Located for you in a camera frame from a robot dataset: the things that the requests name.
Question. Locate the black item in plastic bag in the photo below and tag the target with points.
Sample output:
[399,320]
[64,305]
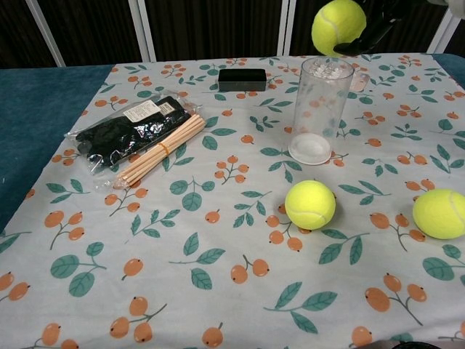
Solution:
[123,134]

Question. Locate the yellow tennis ball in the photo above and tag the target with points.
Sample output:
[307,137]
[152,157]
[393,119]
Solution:
[441,214]
[336,25]
[310,205]

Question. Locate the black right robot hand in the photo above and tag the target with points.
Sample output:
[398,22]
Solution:
[374,34]

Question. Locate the bundle of wooden sticks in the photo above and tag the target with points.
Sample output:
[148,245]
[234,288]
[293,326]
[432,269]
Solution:
[163,149]

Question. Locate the clear plastic tube container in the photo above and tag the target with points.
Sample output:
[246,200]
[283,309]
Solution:
[319,109]

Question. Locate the black rectangular box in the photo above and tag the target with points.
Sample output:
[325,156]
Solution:
[242,80]

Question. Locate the fruit and leaf print tablecloth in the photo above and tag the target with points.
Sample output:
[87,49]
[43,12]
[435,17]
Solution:
[232,218]

